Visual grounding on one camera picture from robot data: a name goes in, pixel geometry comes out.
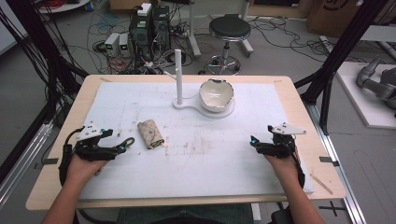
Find wooden table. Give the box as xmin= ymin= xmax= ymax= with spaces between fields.
xmin=25 ymin=74 xmax=347 ymax=212

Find white stand with pole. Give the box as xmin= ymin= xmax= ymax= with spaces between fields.
xmin=163 ymin=49 xmax=236 ymax=119

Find person's legs in jeans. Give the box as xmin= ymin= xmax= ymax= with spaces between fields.
xmin=116 ymin=203 xmax=255 ymax=224

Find black computer tower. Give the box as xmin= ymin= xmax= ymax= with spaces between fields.
xmin=128 ymin=12 xmax=154 ymax=63
xmin=151 ymin=4 xmax=172 ymax=52

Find beige key pouch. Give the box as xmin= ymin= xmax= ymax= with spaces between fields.
xmin=136 ymin=119 xmax=165 ymax=150

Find black frame post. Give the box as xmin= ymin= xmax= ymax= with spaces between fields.
xmin=0 ymin=0 xmax=90 ymax=124
xmin=293 ymin=0 xmax=390 ymax=135

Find white platform board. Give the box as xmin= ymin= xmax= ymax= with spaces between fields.
xmin=335 ymin=61 xmax=396 ymax=130

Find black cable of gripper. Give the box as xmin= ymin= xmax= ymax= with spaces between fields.
xmin=278 ymin=133 xmax=306 ymax=189
xmin=58 ymin=126 xmax=86 ymax=188

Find white ceramic bowl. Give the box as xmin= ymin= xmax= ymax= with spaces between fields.
xmin=198 ymin=77 xmax=235 ymax=114

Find black tape strip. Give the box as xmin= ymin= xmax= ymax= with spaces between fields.
xmin=33 ymin=157 xmax=60 ymax=171
xmin=318 ymin=156 xmax=341 ymax=168

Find thin wooden stick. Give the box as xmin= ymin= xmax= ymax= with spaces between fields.
xmin=309 ymin=173 xmax=334 ymax=196

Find grey power supply unit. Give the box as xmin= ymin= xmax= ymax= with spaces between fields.
xmin=104 ymin=32 xmax=121 ymax=58
xmin=118 ymin=33 xmax=131 ymax=58

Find black tape cross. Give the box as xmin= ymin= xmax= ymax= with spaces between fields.
xmin=318 ymin=200 xmax=347 ymax=217

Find black round stool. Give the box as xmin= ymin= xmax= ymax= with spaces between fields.
xmin=205 ymin=14 xmax=252 ymax=77

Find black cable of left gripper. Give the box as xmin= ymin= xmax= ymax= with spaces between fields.
xmin=58 ymin=126 xmax=86 ymax=188

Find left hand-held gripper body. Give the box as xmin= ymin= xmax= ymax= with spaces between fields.
xmin=74 ymin=120 xmax=126 ymax=162

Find brown cardboard box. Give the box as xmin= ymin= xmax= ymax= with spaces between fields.
xmin=305 ymin=0 xmax=396 ymax=39

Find person's left hand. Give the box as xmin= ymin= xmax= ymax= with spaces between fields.
xmin=65 ymin=151 xmax=110 ymax=189

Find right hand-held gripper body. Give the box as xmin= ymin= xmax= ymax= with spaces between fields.
xmin=257 ymin=121 xmax=307 ymax=160

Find white table mat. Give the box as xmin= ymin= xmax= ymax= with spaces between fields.
xmin=78 ymin=81 xmax=315 ymax=201

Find person's right hand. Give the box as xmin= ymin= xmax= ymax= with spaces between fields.
xmin=263 ymin=148 xmax=303 ymax=189

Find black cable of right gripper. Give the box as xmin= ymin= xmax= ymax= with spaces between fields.
xmin=278 ymin=133 xmax=306 ymax=189

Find white box on computer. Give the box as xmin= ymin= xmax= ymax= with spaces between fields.
xmin=136 ymin=2 xmax=153 ymax=18

